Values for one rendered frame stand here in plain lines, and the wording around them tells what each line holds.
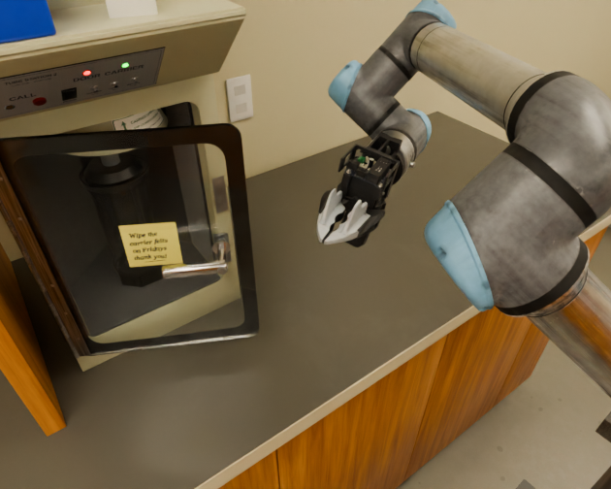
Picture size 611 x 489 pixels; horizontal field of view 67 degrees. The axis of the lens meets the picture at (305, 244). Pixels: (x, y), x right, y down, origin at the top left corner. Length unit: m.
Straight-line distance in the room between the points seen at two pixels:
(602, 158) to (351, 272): 0.64
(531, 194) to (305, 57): 0.97
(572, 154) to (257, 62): 0.93
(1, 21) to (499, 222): 0.50
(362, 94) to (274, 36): 0.53
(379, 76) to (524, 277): 0.43
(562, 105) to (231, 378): 0.64
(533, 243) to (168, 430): 0.60
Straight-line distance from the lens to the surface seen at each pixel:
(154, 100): 0.71
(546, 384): 2.20
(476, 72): 0.66
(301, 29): 1.34
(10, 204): 0.70
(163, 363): 0.90
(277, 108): 1.36
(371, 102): 0.81
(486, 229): 0.50
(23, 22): 0.54
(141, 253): 0.71
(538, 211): 0.50
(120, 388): 0.90
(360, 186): 0.66
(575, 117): 0.53
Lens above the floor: 1.64
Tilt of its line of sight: 40 degrees down
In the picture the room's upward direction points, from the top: straight up
